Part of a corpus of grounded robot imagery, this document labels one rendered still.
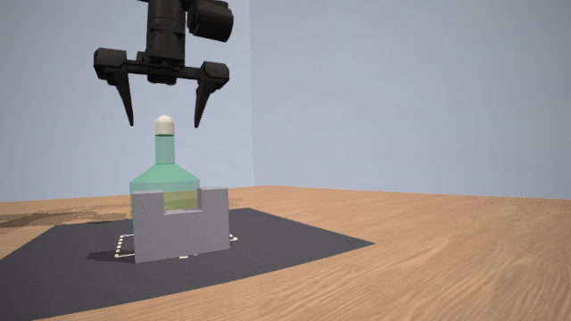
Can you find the grey posts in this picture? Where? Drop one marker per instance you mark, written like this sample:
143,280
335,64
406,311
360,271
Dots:
148,222

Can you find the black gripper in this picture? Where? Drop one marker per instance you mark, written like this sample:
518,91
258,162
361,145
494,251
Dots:
165,56

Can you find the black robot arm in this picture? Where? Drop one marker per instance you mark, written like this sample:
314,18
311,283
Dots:
205,18

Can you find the dark grey flat mat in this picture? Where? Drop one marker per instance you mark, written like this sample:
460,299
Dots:
84,266

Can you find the green glass bottle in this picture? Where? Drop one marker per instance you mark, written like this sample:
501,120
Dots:
179,186

